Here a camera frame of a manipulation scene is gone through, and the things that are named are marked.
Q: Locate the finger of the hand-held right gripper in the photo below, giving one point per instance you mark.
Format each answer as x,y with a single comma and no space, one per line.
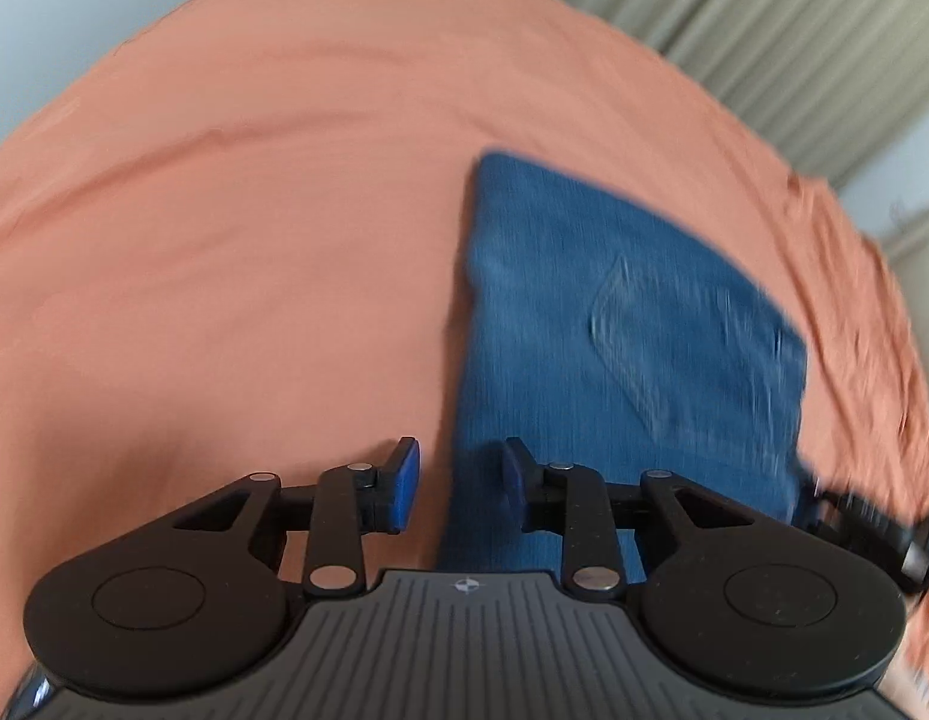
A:
824,496

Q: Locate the blue denim pants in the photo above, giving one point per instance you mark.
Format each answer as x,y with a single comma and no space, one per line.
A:
584,315

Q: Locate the orange bed blanket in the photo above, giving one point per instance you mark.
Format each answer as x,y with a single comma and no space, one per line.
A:
209,240

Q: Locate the beige curtain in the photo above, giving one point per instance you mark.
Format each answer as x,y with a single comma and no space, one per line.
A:
771,30

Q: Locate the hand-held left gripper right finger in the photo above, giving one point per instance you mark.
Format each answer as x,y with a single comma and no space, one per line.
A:
514,484

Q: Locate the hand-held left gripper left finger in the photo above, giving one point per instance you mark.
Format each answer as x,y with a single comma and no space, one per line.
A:
404,484

